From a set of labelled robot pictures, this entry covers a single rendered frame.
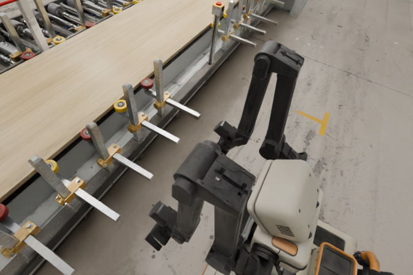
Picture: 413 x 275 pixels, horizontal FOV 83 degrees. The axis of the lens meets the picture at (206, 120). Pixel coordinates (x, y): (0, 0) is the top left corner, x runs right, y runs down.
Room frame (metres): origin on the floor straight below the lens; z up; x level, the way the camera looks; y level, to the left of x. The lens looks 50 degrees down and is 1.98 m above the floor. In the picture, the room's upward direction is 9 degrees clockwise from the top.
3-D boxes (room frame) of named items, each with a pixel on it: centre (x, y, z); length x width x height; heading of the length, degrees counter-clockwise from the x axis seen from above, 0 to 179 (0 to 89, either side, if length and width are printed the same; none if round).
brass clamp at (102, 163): (0.63, 0.50, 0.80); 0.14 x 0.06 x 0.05; 158
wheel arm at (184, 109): (1.08, 0.25, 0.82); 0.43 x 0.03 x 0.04; 68
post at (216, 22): (1.75, 0.05, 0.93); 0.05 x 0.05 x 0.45; 68
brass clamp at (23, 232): (0.17, 0.69, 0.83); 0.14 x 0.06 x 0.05; 158
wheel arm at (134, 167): (0.62, 0.44, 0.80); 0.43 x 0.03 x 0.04; 68
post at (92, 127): (0.61, 0.51, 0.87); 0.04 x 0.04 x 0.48; 68
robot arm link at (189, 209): (0.21, 0.01, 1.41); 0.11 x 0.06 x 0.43; 158
